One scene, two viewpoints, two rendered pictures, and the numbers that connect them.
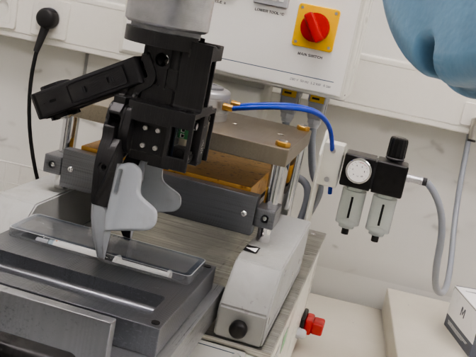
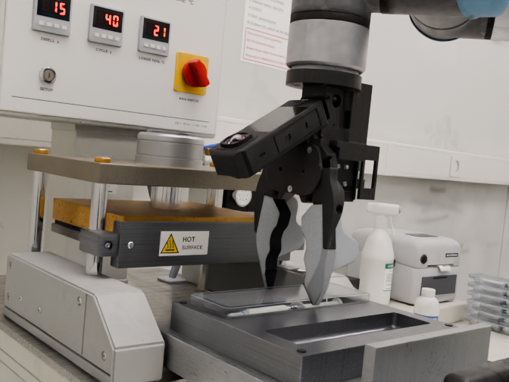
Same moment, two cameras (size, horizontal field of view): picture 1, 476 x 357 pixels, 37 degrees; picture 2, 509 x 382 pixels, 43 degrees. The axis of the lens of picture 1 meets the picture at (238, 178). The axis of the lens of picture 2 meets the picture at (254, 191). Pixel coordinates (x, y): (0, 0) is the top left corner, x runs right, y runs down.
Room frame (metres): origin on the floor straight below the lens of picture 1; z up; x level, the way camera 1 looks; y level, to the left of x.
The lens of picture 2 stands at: (0.32, 0.61, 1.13)
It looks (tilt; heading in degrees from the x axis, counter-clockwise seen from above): 3 degrees down; 308
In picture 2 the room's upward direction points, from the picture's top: 5 degrees clockwise
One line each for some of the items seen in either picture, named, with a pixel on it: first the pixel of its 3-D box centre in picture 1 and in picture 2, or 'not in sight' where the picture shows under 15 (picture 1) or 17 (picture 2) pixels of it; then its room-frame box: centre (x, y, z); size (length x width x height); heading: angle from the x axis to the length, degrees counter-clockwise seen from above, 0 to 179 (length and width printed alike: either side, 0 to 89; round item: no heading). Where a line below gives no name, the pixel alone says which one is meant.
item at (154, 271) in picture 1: (106, 253); (285, 305); (0.66, 0.11, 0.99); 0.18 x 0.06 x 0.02; 79
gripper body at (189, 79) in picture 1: (162, 99); (323, 139); (0.65, 0.08, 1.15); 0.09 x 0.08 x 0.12; 79
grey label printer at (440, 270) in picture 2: not in sight; (404, 263); (1.05, -1.02, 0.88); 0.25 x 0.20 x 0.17; 168
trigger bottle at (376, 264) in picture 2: not in sight; (379, 252); (1.05, -0.85, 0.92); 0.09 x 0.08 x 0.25; 22
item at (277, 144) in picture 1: (212, 135); (167, 185); (0.90, 0.04, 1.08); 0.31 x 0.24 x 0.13; 79
